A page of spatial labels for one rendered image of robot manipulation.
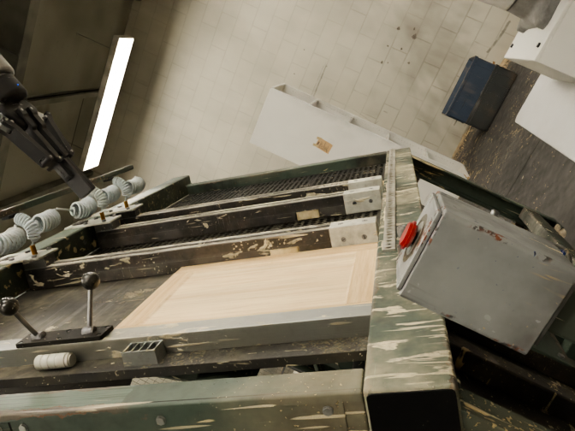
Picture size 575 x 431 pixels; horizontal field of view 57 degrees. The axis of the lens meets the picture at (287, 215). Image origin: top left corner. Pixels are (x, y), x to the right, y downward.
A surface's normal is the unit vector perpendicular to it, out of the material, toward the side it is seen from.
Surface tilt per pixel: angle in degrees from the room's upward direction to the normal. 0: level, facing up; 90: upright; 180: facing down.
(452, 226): 90
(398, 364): 56
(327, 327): 90
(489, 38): 90
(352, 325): 90
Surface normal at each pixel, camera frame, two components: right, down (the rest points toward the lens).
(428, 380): -0.19, -0.96
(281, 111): -0.21, 0.29
